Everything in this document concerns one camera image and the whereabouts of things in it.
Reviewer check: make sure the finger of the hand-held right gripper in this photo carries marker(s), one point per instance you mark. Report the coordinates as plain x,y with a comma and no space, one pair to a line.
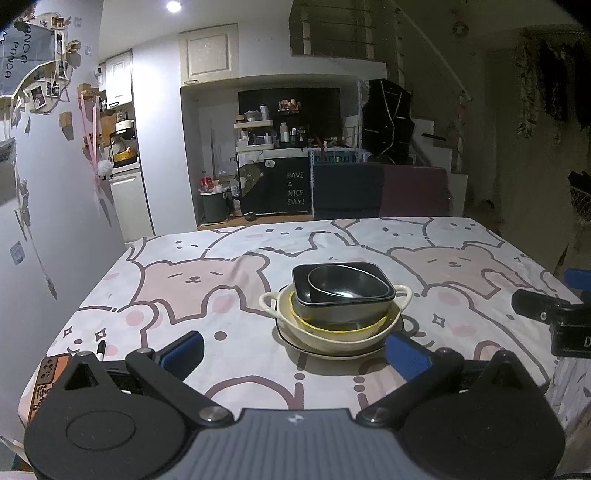
579,279
535,304

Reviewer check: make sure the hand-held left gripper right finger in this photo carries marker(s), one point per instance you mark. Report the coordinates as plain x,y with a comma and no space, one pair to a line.
408,355

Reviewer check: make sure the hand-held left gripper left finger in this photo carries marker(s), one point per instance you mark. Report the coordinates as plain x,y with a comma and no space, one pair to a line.
182,355

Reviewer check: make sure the small rectangular steel tray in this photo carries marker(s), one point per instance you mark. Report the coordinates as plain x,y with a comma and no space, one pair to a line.
381,287

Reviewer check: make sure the large square steel tray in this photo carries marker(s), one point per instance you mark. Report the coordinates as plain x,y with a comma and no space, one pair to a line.
341,314

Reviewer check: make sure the white floral bowl yellow rim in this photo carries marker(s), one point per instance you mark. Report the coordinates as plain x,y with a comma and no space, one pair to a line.
318,328

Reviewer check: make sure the bear print tablecloth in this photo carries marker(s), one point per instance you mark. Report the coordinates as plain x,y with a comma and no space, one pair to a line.
207,295

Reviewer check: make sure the black marker pen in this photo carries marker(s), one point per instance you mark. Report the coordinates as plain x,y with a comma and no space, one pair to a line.
100,350

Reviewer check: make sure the phone in orange case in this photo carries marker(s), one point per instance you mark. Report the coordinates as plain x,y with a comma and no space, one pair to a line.
46,383

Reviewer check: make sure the grey trash bin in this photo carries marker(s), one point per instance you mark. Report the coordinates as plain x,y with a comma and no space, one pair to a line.
214,207

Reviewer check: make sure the small dark object on counter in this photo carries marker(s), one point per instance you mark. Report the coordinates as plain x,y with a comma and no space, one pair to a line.
250,216

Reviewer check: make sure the white kitchen base cabinet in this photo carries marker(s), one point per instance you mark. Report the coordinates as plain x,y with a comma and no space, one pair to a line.
131,203

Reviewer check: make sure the wooden top drawer cabinet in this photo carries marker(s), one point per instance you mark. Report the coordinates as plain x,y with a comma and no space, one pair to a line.
277,220

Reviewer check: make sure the dark blue chair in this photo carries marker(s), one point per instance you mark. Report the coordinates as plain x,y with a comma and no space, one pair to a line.
346,191

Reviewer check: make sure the white staircase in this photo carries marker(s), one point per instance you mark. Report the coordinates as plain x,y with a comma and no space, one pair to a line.
438,157

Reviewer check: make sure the green bag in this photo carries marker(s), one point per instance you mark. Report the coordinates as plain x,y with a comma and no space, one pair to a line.
250,177

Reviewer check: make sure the pink ribbon with white pompom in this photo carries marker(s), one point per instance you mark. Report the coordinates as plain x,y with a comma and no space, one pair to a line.
104,170

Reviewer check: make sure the dark hanging garland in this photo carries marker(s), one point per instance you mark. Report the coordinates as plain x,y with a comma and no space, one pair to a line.
549,78

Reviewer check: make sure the yellow pot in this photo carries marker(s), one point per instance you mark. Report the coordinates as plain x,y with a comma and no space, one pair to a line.
124,156

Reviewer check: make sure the teal lettered sign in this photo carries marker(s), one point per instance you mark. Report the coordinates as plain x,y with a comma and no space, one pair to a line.
336,157

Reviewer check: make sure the white shelf organizer with bottles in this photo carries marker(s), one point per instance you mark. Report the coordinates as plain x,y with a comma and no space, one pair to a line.
253,136

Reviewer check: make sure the white kitchen appliance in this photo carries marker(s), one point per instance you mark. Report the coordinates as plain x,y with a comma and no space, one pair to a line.
124,128

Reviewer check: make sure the black hanging jacket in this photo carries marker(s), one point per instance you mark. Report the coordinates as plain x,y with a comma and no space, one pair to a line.
387,120

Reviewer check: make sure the round ceiling light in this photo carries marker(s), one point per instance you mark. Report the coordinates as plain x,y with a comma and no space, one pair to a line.
174,6

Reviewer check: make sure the white kitchen wall cabinet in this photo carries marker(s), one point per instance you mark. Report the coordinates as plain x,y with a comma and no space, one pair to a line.
119,78

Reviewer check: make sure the photo collage wall decoration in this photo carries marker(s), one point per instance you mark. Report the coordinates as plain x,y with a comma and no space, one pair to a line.
32,60

